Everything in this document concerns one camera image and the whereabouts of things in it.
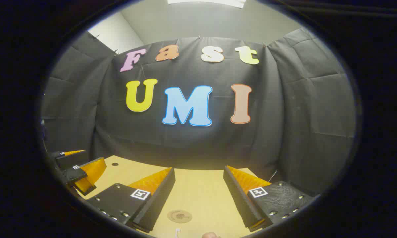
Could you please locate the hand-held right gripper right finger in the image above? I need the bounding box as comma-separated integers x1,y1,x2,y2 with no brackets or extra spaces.
223,166,315,232

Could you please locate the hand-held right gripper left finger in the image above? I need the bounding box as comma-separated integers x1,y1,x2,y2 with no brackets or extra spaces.
85,167,176,233

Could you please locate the round wooden coaster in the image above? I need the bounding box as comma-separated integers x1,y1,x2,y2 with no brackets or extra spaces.
167,210,193,224

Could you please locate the wooden desktop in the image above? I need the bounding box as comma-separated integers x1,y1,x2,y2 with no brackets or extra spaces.
76,155,278,238

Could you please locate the black backdrop cloth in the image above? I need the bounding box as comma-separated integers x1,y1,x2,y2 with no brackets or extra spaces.
40,28,357,195

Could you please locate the ceiling light panel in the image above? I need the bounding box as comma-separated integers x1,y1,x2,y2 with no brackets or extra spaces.
167,0,247,9

